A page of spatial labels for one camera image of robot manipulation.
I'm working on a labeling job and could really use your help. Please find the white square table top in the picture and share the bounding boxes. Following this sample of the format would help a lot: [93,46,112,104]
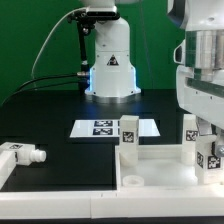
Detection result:
[114,143,224,194]

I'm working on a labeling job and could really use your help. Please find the black cables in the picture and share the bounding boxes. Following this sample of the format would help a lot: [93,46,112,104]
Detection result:
[0,73,91,108]

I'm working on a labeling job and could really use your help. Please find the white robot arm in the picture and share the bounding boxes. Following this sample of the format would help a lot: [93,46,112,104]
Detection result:
[81,0,224,157]

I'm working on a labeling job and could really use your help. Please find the black camera stand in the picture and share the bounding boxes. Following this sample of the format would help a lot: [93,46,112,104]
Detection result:
[67,10,120,95]

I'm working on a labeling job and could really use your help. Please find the grey cable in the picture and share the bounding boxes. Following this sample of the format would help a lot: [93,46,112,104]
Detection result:
[31,9,84,81]

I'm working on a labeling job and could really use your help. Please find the white fence bar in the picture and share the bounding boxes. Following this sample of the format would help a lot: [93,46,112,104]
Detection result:
[0,151,16,190]
[0,186,224,219]

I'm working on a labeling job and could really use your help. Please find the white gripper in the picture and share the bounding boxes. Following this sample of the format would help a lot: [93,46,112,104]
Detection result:
[173,41,224,157]

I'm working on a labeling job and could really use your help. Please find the marker tag sheet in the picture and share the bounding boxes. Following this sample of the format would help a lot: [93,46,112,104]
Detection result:
[70,119,160,138]

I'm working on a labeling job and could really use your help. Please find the white left fence bar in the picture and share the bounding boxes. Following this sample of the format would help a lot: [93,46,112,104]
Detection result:
[0,151,16,190]

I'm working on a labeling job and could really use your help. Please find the white front fence bar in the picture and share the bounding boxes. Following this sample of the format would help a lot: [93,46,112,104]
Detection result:
[0,186,224,219]

